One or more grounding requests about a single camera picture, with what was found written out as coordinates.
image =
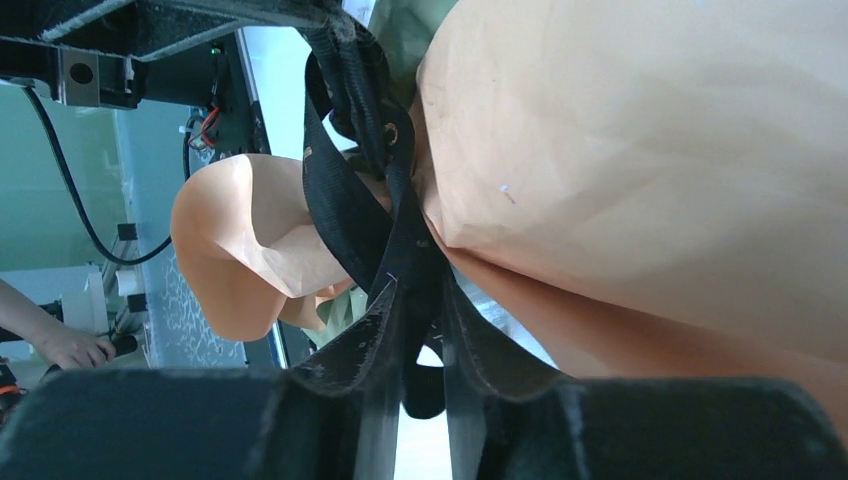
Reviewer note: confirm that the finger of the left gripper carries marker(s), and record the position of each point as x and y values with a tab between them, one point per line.
113	54

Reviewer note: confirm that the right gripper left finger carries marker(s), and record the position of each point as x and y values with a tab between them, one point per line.
333	416

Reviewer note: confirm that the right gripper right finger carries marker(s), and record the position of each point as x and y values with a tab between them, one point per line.
512	416

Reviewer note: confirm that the green orange wrapping paper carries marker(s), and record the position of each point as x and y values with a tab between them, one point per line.
651	188

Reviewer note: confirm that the black printed ribbon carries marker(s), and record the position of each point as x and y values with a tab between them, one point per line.
358	148

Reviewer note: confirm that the person's bare forearm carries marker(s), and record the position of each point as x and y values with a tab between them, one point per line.
21	319

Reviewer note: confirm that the person's bare hand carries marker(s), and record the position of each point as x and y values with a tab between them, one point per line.
71	349

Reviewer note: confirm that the black mounting rail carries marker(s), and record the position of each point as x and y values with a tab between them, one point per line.
225	99

